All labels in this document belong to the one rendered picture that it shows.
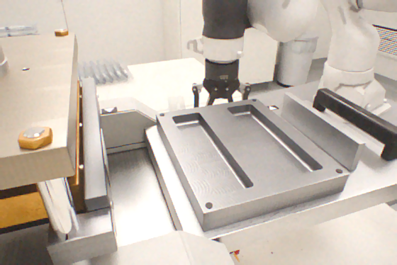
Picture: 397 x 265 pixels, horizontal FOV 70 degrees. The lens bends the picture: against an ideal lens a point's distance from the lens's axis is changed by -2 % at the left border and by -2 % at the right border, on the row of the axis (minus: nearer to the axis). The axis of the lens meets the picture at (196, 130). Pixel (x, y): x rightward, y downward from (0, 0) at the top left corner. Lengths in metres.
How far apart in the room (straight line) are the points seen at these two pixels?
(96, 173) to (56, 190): 0.05
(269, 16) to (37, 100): 0.42
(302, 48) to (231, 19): 2.48
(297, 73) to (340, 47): 2.34
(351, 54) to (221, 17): 0.36
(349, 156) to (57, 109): 0.32
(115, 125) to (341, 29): 0.58
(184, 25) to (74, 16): 0.91
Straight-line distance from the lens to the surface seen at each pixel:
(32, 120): 0.19
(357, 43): 0.80
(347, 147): 0.39
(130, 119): 0.44
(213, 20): 0.59
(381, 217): 0.69
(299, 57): 3.08
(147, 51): 2.86
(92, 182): 0.22
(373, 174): 0.40
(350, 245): 0.62
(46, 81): 0.25
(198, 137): 0.39
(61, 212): 0.19
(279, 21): 0.54
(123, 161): 0.44
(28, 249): 0.37
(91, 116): 0.30
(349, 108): 0.46
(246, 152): 0.34
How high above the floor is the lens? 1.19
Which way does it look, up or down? 31 degrees down
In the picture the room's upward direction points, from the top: straight up
